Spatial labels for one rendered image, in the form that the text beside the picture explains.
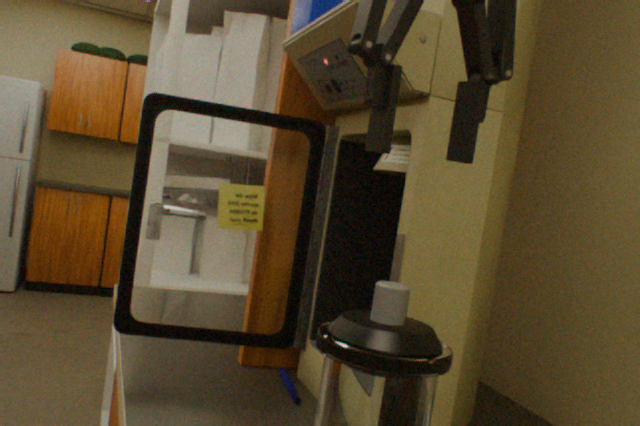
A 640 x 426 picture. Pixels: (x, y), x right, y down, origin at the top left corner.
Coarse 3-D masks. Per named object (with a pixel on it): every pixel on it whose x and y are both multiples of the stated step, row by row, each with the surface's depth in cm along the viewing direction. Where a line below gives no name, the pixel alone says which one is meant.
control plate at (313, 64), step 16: (320, 48) 86; (336, 48) 82; (304, 64) 95; (320, 64) 90; (336, 64) 85; (352, 64) 81; (320, 80) 94; (336, 80) 89; (336, 96) 93; (352, 96) 88
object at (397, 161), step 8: (400, 136) 87; (392, 144) 88; (400, 144) 86; (408, 144) 85; (392, 152) 86; (400, 152) 85; (408, 152) 84; (384, 160) 87; (392, 160) 85; (400, 160) 84; (408, 160) 84; (376, 168) 88; (384, 168) 86; (392, 168) 85; (400, 168) 84; (400, 176) 98
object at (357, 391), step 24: (336, 360) 44; (408, 360) 42; (432, 360) 43; (336, 384) 45; (360, 384) 43; (384, 384) 43; (408, 384) 43; (432, 384) 45; (336, 408) 44; (360, 408) 43; (384, 408) 43; (408, 408) 44; (432, 408) 46
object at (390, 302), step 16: (384, 288) 46; (400, 288) 46; (384, 304) 46; (400, 304) 46; (336, 320) 47; (352, 320) 46; (368, 320) 46; (384, 320) 46; (400, 320) 46; (416, 320) 49; (336, 336) 45; (352, 336) 44; (368, 336) 44; (384, 336) 43; (400, 336) 44; (416, 336) 44; (432, 336) 45; (384, 352) 43; (400, 352) 43; (416, 352) 43; (432, 352) 44
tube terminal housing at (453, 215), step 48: (432, 0) 76; (528, 0) 82; (528, 48) 89; (432, 96) 74; (432, 144) 74; (480, 144) 77; (432, 192) 75; (480, 192) 77; (432, 240) 76; (480, 240) 78; (432, 288) 76; (480, 288) 84; (480, 336) 91
